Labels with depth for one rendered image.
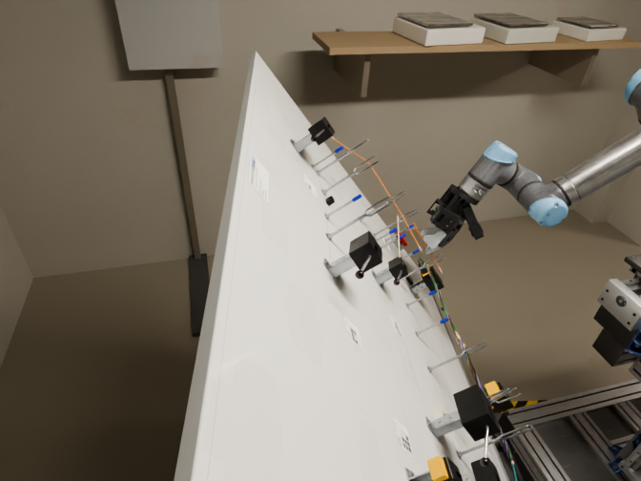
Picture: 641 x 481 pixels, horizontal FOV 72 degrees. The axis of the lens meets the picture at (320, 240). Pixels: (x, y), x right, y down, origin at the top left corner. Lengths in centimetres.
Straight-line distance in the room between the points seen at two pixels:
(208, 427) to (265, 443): 7
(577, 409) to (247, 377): 212
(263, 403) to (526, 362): 247
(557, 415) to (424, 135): 185
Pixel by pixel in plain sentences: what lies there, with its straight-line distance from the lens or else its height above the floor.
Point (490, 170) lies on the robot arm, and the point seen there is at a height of 147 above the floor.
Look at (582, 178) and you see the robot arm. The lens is 122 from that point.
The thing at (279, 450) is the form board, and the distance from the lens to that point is 42.
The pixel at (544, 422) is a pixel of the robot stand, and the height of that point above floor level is 23.
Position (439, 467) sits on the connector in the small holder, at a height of 144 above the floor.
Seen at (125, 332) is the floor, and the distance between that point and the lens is 281.
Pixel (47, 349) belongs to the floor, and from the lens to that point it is 289.
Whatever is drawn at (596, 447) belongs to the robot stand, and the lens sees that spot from 236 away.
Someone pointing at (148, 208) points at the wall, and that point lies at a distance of 298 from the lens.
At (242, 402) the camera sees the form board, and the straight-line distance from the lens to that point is 40.
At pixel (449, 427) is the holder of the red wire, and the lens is 86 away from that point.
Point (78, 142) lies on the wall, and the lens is 282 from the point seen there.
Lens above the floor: 198
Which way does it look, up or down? 37 degrees down
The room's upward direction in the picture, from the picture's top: 3 degrees clockwise
